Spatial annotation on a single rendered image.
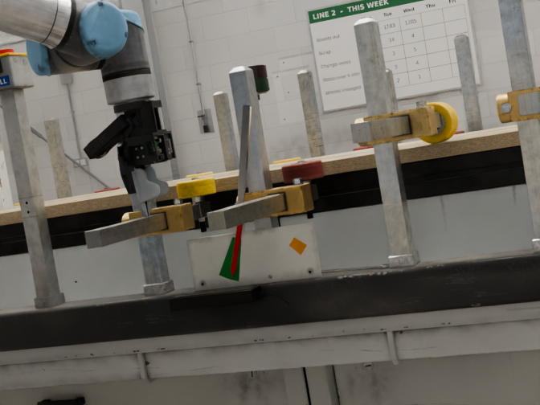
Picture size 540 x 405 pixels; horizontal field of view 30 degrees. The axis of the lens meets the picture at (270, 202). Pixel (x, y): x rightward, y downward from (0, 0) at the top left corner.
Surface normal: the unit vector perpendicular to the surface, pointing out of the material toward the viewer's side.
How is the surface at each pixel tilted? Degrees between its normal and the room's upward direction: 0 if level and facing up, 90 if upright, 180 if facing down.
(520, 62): 90
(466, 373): 90
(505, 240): 90
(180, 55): 90
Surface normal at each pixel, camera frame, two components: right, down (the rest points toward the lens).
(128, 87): 0.11, 0.03
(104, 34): 0.64, -0.04
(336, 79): -0.29, 0.10
